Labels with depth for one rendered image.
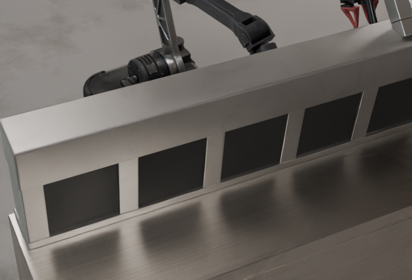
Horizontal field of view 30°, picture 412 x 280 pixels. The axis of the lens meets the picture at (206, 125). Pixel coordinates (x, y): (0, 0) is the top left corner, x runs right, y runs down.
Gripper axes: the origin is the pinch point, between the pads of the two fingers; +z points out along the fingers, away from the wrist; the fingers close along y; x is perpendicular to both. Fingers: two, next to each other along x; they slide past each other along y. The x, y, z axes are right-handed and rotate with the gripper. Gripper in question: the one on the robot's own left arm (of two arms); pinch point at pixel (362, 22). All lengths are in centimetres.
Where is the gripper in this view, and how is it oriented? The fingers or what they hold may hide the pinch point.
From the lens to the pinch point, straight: 250.0
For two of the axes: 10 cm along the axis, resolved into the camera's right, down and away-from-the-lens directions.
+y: 8.3, -3.4, 4.4
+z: 2.2, 9.3, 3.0
